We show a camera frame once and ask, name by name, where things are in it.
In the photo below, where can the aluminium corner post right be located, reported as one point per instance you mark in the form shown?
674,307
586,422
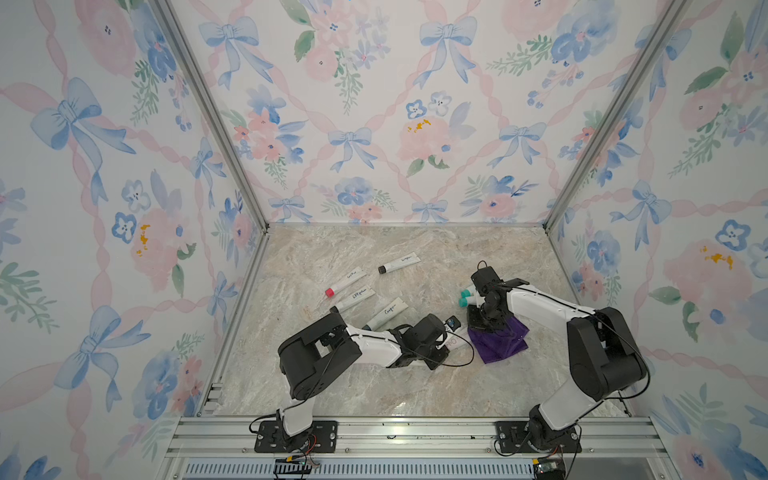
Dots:
657,39

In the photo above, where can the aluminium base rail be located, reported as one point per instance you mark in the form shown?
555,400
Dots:
418,448

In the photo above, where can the aluminium corner post left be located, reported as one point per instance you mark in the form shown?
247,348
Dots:
169,23

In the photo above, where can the white tube black cap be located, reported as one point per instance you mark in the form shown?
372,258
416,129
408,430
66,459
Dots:
398,264

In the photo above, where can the purple cloth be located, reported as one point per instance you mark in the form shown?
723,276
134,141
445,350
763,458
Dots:
500,345

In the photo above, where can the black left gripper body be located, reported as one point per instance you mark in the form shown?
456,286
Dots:
431,356

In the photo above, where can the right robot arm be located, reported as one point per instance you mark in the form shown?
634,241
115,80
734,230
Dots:
602,353

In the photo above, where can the white tube centre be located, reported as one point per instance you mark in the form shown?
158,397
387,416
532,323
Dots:
393,309

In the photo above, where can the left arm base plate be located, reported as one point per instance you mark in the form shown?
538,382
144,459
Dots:
320,437

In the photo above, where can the aluminium corner post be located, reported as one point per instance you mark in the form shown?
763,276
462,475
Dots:
169,23
657,39

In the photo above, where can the white tube pink cap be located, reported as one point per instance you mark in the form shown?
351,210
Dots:
346,281
457,340

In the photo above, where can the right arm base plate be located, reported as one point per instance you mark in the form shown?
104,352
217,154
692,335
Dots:
522,437

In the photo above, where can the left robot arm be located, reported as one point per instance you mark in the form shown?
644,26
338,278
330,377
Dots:
312,359

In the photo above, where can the white tube grey cap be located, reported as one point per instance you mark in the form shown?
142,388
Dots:
470,301

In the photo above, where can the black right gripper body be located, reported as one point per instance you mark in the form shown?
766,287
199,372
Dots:
482,319

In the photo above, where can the white tube dark cap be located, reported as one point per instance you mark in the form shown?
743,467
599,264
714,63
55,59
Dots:
354,299

